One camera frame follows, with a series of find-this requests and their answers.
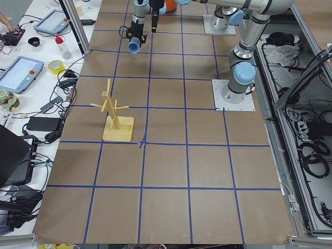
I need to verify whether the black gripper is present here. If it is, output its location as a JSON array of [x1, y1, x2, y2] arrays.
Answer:
[[126, 21, 147, 44], [151, 0, 164, 33]]

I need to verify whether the light blue plastic cup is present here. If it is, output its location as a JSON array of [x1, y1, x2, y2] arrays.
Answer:
[[128, 37, 141, 54]]

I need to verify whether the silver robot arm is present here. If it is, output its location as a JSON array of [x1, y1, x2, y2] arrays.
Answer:
[[125, 1, 293, 104], [132, 0, 167, 33]]

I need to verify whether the wooden cup tree stand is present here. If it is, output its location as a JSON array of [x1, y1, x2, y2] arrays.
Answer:
[[90, 79, 134, 142]]

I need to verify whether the orange can with metal lid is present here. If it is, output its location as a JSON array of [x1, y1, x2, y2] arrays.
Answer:
[[164, 0, 177, 12]]

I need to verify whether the clear bottle with red cap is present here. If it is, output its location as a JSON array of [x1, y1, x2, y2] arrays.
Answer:
[[55, 35, 72, 60]]

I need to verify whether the upper teach pendant tablet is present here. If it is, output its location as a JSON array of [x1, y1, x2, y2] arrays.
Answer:
[[34, 9, 69, 35]]

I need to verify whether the teach pendant tablet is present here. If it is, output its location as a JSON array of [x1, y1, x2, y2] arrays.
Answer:
[[1, 56, 44, 94], [34, 9, 69, 35]]

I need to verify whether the yellow tape roll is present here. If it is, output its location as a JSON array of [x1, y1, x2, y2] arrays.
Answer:
[[48, 60, 66, 75]]

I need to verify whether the black bowl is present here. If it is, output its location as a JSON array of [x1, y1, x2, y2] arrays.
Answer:
[[28, 37, 40, 47]]

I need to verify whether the lower teach pendant tablet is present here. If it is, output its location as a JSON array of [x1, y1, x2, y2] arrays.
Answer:
[[1, 56, 44, 94]]

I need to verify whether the black power adapter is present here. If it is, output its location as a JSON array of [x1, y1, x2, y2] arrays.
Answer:
[[26, 117, 61, 132]]

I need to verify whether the white cloth rag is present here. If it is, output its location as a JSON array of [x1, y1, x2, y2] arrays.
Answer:
[[267, 45, 300, 66]]

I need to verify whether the black laptop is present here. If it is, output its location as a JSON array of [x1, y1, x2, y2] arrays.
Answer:
[[1, 126, 37, 187]]

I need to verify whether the aluminium frame post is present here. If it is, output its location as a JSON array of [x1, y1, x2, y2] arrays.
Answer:
[[59, 0, 91, 56]]

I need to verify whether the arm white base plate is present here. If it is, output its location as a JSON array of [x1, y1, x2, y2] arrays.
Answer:
[[212, 79, 255, 112], [203, 15, 236, 36]]

